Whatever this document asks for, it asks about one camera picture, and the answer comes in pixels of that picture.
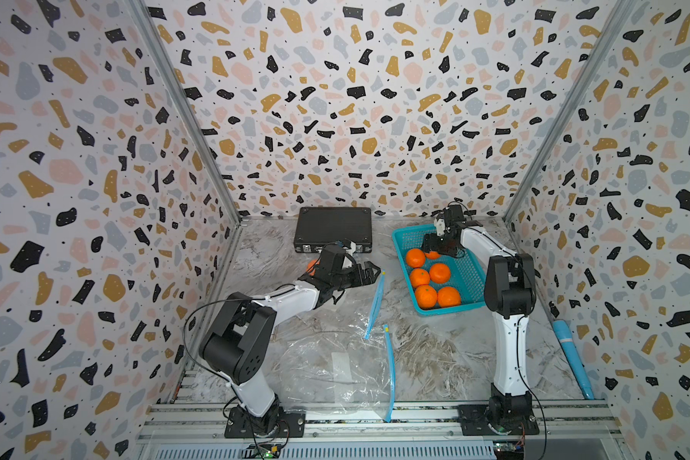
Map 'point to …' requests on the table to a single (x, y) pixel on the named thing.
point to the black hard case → (317, 227)
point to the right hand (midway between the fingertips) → (433, 246)
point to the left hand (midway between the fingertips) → (374, 271)
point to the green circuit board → (264, 450)
